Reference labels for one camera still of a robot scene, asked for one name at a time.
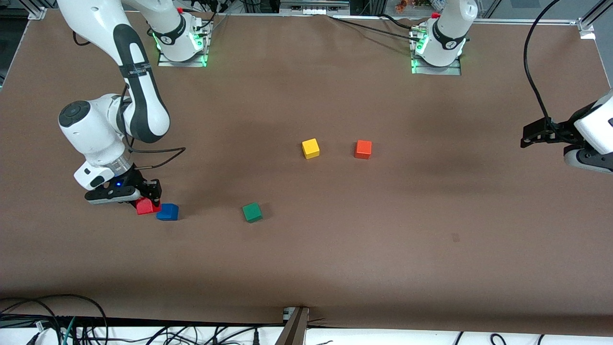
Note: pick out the yellow wooden block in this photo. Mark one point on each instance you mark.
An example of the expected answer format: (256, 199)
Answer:
(311, 149)

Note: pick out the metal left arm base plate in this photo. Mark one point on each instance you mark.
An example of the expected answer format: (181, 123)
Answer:
(438, 71)

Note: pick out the small orange figure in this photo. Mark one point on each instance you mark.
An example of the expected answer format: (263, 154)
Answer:
(401, 5)

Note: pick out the green wooden block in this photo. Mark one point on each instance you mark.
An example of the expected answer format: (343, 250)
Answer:
(252, 212)

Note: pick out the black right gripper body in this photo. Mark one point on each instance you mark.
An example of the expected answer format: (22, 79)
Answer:
(134, 181)

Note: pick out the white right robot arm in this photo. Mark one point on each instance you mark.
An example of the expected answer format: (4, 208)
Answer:
(139, 96)

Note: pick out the aluminium corner bracket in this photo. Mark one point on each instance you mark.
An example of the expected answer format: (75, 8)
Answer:
(37, 13)
(586, 26)

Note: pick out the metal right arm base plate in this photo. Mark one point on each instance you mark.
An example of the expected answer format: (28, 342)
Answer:
(182, 63)

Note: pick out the brown table cover sheet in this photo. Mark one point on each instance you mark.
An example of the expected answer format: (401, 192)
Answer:
(306, 268)

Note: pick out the orange wooden block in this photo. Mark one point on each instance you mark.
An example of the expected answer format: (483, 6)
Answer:
(363, 149)

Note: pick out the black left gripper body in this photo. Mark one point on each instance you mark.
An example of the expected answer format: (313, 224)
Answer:
(563, 128)

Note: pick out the red wooden block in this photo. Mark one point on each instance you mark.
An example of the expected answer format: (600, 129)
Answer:
(146, 207)

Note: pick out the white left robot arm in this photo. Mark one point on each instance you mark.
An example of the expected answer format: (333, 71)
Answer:
(448, 38)

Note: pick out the blue wooden block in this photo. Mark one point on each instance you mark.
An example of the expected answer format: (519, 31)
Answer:
(168, 212)

